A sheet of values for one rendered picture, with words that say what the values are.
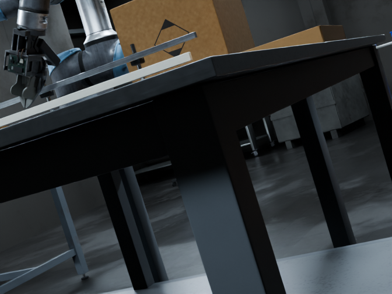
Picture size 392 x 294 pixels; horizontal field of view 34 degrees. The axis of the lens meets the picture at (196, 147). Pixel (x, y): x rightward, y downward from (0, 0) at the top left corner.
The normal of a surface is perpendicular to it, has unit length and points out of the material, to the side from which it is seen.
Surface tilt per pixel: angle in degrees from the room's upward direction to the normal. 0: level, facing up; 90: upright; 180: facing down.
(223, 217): 90
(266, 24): 90
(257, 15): 90
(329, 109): 90
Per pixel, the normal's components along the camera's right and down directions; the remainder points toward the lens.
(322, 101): -0.63, 0.24
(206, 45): -0.39, 0.18
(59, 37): 0.83, -0.22
